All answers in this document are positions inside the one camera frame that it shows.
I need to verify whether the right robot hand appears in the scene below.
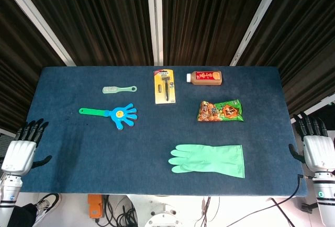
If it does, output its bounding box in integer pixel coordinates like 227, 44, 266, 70
288, 111, 335, 173

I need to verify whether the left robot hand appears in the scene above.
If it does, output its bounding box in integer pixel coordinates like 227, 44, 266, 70
1, 118, 53, 177

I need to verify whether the blue hand-shaped clapper toy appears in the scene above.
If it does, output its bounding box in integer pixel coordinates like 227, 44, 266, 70
79, 103, 138, 131

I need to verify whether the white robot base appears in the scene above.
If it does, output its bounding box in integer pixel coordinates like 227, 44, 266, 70
144, 195, 183, 227

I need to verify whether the black and white sneaker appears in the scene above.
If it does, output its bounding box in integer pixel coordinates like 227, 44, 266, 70
33, 192, 62, 224

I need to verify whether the orange power box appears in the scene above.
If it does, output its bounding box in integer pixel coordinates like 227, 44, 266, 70
87, 194, 104, 219

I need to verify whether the green orange snack bag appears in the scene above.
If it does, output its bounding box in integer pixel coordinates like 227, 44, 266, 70
196, 99, 244, 122

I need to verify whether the green rubber glove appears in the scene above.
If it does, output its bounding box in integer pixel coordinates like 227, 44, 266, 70
168, 144, 246, 179

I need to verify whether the small green hairbrush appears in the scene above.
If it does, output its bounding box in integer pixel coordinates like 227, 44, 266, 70
102, 85, 138, 95

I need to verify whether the brown drink bottle white cap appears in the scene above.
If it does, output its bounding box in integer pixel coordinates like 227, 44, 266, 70
186, 70, 223, 86

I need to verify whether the razor in yellow blister pack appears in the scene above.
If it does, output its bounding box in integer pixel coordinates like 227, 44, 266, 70
153, 69, 177, 105

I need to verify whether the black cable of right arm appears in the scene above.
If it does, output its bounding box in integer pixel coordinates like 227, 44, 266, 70
232, 174, 315, 227

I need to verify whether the black cable bundle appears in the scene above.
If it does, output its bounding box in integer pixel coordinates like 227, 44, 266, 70
95, 195, 139, 227

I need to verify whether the white aluminium frame post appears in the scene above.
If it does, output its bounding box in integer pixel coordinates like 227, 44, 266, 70
0, 0, 76, 67
146, 0, 164, 67
229, 0, 287, 67

